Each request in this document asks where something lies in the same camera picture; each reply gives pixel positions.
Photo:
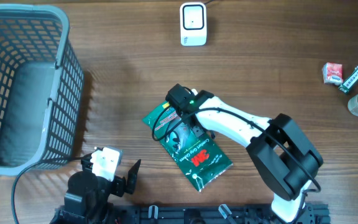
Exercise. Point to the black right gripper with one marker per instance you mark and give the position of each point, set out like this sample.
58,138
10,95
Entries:
197,131

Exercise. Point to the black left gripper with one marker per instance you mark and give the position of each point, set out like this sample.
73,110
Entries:
119,182

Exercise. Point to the green 3M gloves package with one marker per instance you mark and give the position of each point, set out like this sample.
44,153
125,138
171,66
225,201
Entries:
199,158

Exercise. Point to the red white small box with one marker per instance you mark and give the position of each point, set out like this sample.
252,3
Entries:
332,73

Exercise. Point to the green white gum pack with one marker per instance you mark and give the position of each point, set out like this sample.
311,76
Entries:
349,82

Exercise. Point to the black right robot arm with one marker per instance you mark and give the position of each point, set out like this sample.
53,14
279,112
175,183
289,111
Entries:
284,157

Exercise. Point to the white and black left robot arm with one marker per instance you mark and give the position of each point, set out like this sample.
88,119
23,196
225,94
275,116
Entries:
86,200

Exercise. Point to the white barcode scanner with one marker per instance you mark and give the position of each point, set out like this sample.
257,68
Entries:
193,24

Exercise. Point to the grey plastic mesh basket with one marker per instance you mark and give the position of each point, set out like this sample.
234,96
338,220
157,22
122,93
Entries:
41,85

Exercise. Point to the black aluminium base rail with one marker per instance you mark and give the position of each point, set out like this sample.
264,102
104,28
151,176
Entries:
252,213

